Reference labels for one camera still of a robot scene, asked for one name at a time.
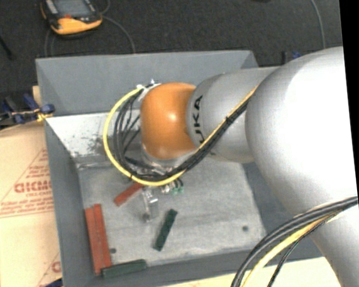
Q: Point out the brown cardboard board red print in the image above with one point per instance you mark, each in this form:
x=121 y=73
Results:
x=24 y=236

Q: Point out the dark green flat block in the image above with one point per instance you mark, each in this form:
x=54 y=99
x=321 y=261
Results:
x=165 y=230
x=123 y=268

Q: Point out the red-brown flat block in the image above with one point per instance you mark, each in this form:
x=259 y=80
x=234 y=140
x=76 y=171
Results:
x=128 y=194
x=102 y=235
x=93 y=242

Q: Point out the grey metal bin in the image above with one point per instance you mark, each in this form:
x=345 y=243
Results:
x=205 y=219

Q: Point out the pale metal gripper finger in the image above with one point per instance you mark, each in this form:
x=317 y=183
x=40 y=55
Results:
x=147 y=217
x=154 y=207

